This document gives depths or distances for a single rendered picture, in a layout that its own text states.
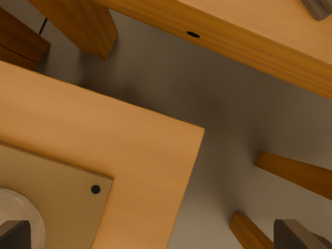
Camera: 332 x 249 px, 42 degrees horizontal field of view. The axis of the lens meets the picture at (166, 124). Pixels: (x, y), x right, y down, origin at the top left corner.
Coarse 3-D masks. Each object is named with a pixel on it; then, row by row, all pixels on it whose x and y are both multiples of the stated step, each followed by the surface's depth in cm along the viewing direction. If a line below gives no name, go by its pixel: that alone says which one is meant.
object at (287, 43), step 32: (96, 0) 51; (128, 0) 45; (160, 0) 40; (192, 0) 38; (224, 0) 38; (256, 0) 39; (288, 0) 39; (192, 32) 48; (224, 32) 42; (256, 32) 39; (288, 32) 39; (320, 32) 39; (256, 64) 50; (288, 64) 45; (320, 64) 40
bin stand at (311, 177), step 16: (256, 160) 128; (272, 160) 113; (288, 160) 101; (288, 176) 97; (304, 176) 88; (320, 176) 80; (320, 192) 78; (240, 224) 119; (240, 240) 113; (256, 240) 101
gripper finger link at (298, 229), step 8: (280, 224) 14; (288, 224) 14; (296, 224) 14; (280, 232) 14; (288, 232) 13; (296, 232) 13; (304, 232) 13; (280, 240) 14; (288, 240) 13; (296, 240) 12; (304, 240) 12; (312, 240) 12; (280, 248) 14; (288, 248) 13; (296, 248) 12; (304, 248) 12; (312, 248) 12; (320, 248) 12
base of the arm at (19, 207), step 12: (0, 192) 39; (12, 192) 40; (0, 204) 36; (12, 204) 37; (24, 204) 39; (0, 216) 33; (12, 216) 35; (24, 216) 37; (36, 216) 40; (36, 228) 38; (36, 240) 38
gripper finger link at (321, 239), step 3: (315, 234) 14; (318, 237) 14; (321, 237) 14; (321, 240) 14; (324, 240) 14; (327, 240) 14; (324, 243) 14; (327, 243) 14; (327, 246) 13; (330, 246) 13
